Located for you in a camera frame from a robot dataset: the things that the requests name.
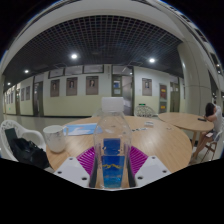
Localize person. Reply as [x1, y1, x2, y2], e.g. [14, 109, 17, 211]
[193, 102, 224, 161]

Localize open glass door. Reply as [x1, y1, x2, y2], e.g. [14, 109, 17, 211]
[111, 74, 134, 116]

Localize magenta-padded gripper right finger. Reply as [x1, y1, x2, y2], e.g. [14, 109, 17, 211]
[128, 145, 173, 189]

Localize clear blue-labelled water bottle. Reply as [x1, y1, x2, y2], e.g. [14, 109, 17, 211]
[93, 96, 133, 190]

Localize blue and white booklet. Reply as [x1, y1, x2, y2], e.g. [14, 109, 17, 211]
[63, 122, 103, 137]

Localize black bag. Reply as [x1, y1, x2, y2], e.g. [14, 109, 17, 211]
[4, 127, 51, 170]

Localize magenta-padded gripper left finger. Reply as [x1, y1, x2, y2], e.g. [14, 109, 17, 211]
[53, 145, 100, 189]

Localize white mug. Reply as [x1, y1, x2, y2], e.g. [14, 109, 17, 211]
[42, 124, 69, 154]

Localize folding chair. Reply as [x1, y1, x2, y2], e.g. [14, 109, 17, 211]
[201, 129, 224, 163]

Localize white plastic chair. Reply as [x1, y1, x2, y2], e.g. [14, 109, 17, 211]
[0, 119, 48, 163]

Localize round wooden side table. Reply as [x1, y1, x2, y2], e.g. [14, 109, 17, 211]
[158, 112, 215, 148]

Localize round ceiling lights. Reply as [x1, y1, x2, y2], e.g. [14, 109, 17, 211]
[4, 52, 157, 88]

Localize white lattice-back chair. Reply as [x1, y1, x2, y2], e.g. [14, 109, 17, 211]
[134, 104, 159, 118]

